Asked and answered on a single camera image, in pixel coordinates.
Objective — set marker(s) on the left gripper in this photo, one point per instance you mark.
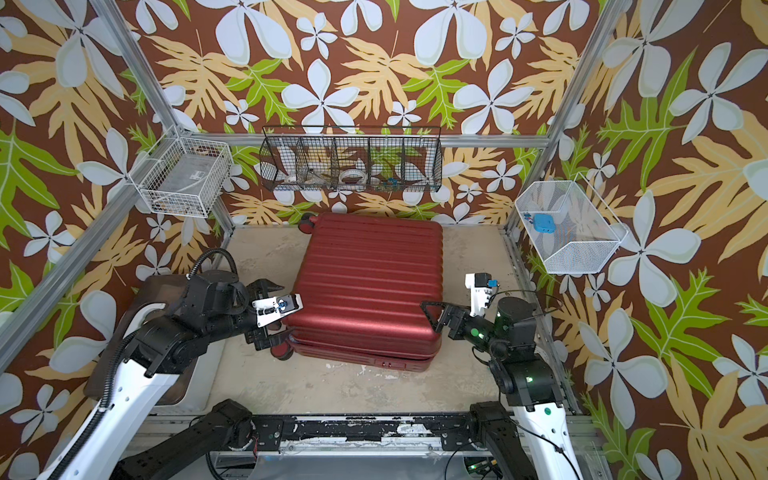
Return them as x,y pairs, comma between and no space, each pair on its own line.
258,289

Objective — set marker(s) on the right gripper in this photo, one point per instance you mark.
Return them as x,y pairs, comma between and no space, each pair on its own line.
452,314

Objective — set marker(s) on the red hard-shell suitcase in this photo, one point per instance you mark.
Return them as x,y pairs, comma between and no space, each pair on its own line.
362,281

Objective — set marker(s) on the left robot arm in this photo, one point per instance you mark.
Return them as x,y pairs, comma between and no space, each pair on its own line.
215,305

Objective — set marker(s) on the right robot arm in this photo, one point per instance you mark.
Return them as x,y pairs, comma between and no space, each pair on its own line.
524,432

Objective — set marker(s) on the blue object in basket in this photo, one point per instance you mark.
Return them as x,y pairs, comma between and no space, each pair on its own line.
544,223

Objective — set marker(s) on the white tape roll in basket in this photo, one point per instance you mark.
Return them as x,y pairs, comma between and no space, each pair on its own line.
353,176

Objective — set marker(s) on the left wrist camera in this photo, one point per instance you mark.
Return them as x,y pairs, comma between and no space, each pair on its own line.
272,309

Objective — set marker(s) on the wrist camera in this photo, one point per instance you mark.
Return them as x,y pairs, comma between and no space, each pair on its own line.
482,288
272,309

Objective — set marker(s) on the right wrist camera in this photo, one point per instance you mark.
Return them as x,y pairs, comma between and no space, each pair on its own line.
482,288

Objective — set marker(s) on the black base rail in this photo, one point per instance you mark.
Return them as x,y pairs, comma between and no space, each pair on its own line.
448,431

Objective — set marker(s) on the white wire basket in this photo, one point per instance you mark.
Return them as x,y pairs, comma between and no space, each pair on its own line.
183,175

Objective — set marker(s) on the black wire basket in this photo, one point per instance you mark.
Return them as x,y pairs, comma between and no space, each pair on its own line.
396,158

